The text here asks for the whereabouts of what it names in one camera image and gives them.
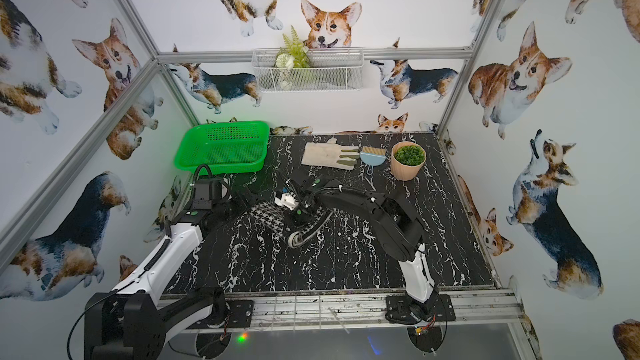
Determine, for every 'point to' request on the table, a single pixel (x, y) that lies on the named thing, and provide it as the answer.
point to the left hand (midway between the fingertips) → (255, 195)
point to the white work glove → (330, 154)
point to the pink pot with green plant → (407, 160)
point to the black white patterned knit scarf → (275, 217)
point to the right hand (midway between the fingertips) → (282, 234)
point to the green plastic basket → (227, 147)
